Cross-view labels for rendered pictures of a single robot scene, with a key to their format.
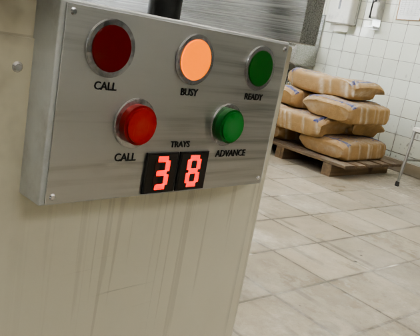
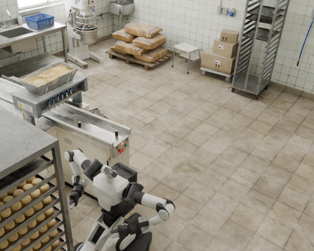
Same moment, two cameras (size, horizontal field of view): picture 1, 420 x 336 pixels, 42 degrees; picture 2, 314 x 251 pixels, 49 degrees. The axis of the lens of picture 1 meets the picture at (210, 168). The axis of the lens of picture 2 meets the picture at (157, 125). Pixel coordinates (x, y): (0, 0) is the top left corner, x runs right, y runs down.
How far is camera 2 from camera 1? 3.04 m
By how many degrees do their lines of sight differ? 23
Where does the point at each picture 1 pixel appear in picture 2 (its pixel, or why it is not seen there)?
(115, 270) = (118, 158)
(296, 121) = (131, 51)
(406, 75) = (170, 17)
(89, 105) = (116, 151)
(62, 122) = (115, 153)
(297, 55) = (125, 11)
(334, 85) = (142, 33)
